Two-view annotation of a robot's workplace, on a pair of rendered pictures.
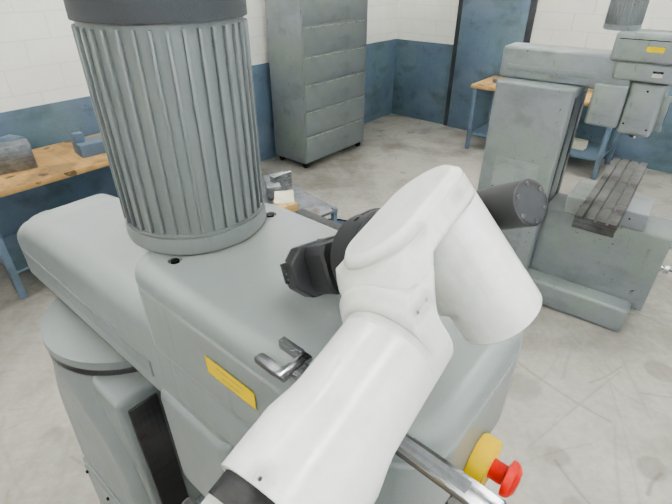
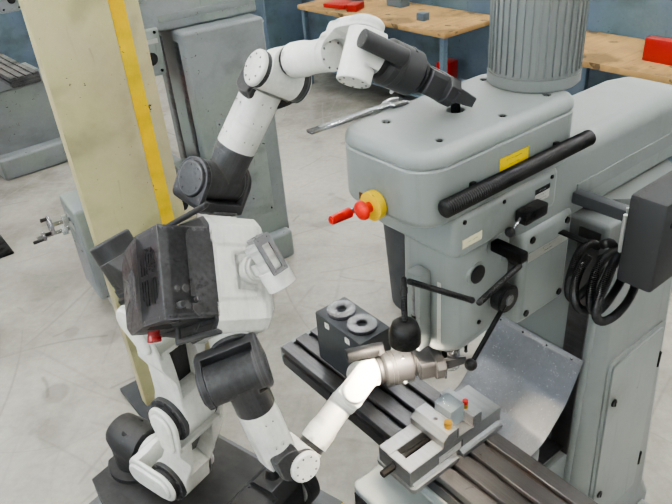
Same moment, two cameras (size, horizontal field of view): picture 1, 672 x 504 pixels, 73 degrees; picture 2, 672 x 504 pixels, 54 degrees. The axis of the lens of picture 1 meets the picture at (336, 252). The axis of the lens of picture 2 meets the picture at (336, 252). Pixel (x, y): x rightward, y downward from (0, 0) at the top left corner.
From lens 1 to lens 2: 1.40 m
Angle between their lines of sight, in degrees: 84
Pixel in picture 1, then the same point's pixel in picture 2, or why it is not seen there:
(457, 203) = (349, 21)
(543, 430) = not seen: outside the picture
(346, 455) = (292, 47)
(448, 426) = (351, 134)
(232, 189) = (506, 52)
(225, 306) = not seen: hidden behind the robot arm
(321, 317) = (425, 109)
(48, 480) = not seen: hidden behind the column
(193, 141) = (496, 13)
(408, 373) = (309, 47)
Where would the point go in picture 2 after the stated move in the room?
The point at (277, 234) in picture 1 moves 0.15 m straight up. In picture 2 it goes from (516, 97) to (521, 23)
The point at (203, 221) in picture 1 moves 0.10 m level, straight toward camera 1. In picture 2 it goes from (493, 63) to (447, 68)
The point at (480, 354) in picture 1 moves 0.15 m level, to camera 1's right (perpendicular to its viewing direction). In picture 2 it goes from (388, 140) to (377, 174)
